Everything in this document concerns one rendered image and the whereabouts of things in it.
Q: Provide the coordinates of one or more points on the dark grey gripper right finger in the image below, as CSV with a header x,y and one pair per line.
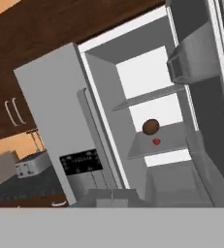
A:
x,y
123,195

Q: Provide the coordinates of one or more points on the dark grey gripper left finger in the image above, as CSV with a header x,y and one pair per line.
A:
x,y
99,195

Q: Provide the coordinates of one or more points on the grey fridge drawer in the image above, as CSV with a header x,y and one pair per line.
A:
x,y
175,187

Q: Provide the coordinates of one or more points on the red strawberry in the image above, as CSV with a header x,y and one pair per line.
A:
x,y
156,141

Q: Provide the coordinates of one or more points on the grey fridge shelf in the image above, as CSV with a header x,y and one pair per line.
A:
x,y
168,143
149,97

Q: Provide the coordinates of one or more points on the grey closed fridge door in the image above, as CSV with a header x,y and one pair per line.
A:
x,y
52,106

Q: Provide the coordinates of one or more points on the grey fridge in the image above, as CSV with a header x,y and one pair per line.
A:
x,y
107,84

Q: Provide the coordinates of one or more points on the grey open fridge door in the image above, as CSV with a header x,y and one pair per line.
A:
x,y
213,129

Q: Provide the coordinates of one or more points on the grey fridge door bin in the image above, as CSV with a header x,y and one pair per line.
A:
x,y
194,61

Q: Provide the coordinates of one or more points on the dark wood drawer front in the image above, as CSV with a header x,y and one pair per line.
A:
x,y
26,201

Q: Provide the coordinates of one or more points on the silver toaster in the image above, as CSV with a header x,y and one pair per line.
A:
x,y
32,164

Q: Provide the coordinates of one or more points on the brown round fruit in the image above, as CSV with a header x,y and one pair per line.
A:
x,y
150,126

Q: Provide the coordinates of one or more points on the white boxy appliance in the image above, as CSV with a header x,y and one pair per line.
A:
x,y
2,168

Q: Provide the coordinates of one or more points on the dark wood wall cupboards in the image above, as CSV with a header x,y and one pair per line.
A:
x,y
36,38

